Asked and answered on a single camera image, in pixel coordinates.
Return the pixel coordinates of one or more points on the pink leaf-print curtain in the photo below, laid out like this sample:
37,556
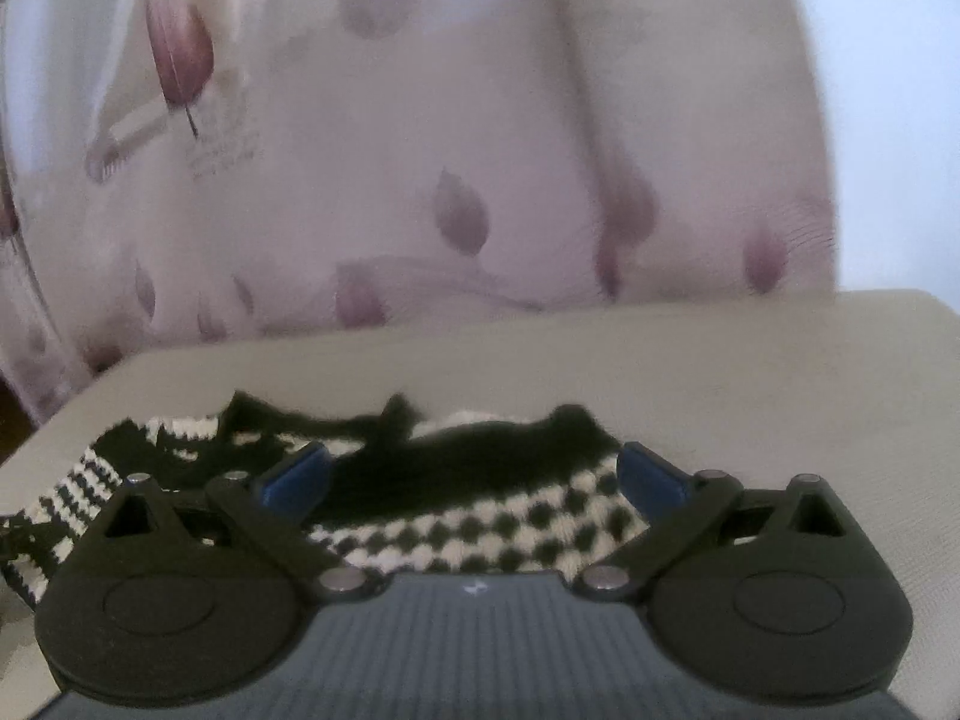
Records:
412,127

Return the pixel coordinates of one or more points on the beige textured table cover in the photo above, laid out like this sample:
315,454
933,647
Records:
750,375

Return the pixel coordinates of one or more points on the black and white striped sweater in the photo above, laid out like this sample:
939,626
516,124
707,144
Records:
465,525

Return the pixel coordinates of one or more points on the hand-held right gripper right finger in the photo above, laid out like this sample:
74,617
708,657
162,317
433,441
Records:
651,478

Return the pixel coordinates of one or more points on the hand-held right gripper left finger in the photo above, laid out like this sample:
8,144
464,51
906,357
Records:
296,478

